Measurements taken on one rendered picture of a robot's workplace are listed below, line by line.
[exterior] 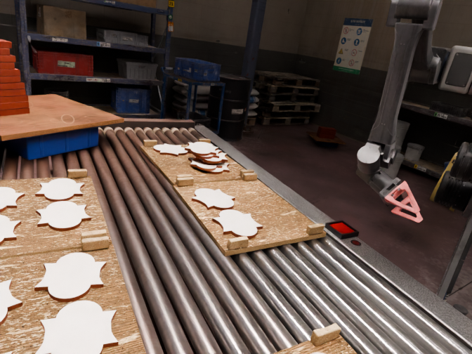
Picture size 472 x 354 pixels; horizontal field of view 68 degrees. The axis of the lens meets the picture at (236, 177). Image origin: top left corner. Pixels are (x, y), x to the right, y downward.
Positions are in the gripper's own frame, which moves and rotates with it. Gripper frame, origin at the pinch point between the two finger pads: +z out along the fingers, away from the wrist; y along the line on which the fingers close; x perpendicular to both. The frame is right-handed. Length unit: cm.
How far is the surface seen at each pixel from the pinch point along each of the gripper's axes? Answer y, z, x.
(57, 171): 33, -80, -74
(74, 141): 25, -99, -70
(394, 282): -4.5, 8.1, -16.2
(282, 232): 4.6, -19.2, -30.0
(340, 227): -13.4, -15.3, -17.3
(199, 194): 11, -46, -43
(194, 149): 0, -72, -38
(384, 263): -9.7, 2.2, -14.9
